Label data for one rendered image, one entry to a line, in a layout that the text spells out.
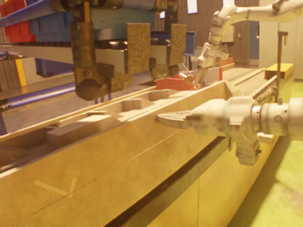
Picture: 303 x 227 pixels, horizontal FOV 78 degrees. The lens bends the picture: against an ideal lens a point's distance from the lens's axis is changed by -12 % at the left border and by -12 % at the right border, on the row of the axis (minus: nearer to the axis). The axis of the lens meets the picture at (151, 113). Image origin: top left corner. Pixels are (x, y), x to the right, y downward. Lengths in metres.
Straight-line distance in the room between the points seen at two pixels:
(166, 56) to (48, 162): 0.28
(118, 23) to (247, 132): 0.30
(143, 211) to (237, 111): 0.35
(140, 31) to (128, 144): 0.27
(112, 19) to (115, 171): 0.31
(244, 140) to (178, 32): 0.23
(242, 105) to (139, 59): 0.21
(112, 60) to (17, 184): 0.25
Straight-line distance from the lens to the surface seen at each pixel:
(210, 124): 0.41
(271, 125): 0.38
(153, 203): 0.60
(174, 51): 0.37
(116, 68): 0.32
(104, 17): 0.36
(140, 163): 0.51
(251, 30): 10.26
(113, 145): 0.46
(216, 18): 1.08
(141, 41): 0.31
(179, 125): 0.46
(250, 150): 0.42
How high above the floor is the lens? 1.17
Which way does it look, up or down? 19 degrees down
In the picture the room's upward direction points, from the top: 5 degrees counter-clockwise
